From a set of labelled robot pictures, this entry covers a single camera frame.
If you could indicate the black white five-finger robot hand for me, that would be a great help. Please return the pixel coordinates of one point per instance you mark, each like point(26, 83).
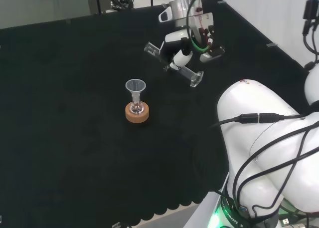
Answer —
point(183, 58)

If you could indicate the black tripod pole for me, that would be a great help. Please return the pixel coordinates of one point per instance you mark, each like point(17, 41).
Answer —
point(98, 1)

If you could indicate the silver usb plug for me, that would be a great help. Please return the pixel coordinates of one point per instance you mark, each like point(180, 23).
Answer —
point(285, 222)

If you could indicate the small round-bottom glass flask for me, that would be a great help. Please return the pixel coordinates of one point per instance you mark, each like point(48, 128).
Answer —
point(136, 107)

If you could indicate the clear graduated cylinder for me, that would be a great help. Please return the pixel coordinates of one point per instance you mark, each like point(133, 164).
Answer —
point(187, 72)

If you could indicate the black bench cloth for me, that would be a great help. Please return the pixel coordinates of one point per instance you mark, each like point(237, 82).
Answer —
point(74, 113)

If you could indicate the clear plastic funnel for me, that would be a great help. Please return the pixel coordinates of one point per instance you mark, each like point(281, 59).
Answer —
point(135, 86)

